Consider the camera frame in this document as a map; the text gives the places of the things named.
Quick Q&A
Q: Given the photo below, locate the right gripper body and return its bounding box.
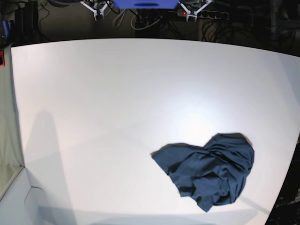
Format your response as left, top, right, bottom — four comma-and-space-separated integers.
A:
80, 0, 108, 21

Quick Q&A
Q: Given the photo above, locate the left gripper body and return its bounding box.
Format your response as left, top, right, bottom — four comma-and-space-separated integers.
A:
178, 0, 213, 22

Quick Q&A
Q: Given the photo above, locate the dark blue t-shirt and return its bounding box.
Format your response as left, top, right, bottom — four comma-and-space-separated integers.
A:
151, 133, 255, 212

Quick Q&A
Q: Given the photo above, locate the black power strip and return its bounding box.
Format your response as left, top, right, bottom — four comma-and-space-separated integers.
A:
176, 9, 229, 21

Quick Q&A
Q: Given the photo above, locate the blue plastic box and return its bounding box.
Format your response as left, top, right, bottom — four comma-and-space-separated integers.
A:
113, 0, 179, 9

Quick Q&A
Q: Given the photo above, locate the red box at left edge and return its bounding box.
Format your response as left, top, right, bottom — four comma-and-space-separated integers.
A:
0, 50, 5, 67

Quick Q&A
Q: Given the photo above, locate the white bin at left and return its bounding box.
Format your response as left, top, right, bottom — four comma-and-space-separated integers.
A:
0, 45, 47, 225

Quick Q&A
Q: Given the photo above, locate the white cable loop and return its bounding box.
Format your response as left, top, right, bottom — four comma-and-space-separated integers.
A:
112, 9, 128, 28

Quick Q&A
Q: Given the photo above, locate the blue handled tool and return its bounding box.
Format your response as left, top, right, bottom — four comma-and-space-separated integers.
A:
2, 20, 11, 39

